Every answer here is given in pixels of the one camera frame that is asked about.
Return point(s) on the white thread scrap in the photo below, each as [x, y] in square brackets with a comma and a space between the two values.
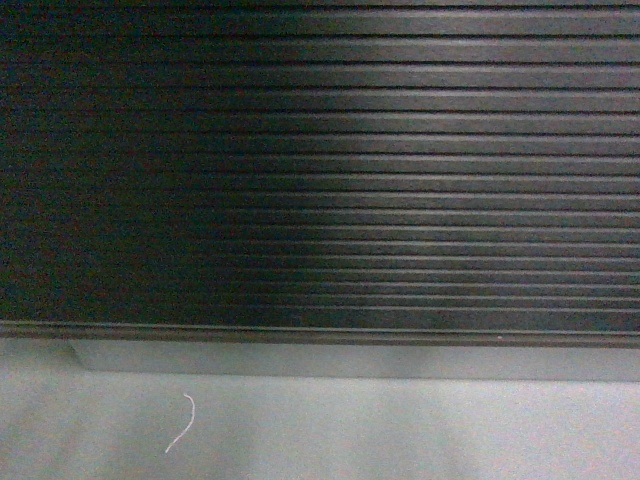
[187, 427]

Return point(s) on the black roller-shutter cabinet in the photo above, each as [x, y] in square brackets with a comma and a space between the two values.
[418, 189]

